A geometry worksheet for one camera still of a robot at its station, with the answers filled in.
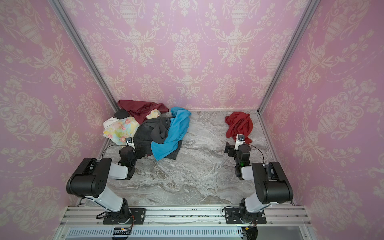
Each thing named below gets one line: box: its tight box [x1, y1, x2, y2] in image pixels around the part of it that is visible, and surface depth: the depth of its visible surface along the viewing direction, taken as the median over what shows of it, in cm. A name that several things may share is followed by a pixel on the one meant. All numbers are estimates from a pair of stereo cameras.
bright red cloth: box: [225, 111, 254, 144], surface depth 105 cm
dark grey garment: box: [133, 116, 183, 160], surface depth 98 cm
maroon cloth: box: [117, 99, 169, 125], surface depth 118 cm
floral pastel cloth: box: [103, 109, 161, 144], surface depth 106 cm
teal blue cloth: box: [150, 106, 192, 161], surface depth 98 cm
